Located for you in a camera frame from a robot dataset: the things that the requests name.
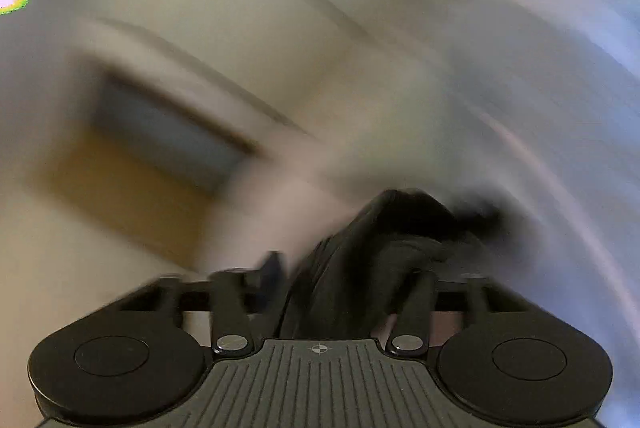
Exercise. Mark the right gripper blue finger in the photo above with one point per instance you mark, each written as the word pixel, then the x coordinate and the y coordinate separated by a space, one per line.
pixel 269 276

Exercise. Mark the black trousers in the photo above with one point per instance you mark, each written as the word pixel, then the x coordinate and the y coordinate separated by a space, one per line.
pixel 348 284

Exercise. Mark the cream wardrobe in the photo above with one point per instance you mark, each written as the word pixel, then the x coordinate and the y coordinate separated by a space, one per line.
pixel 151 138

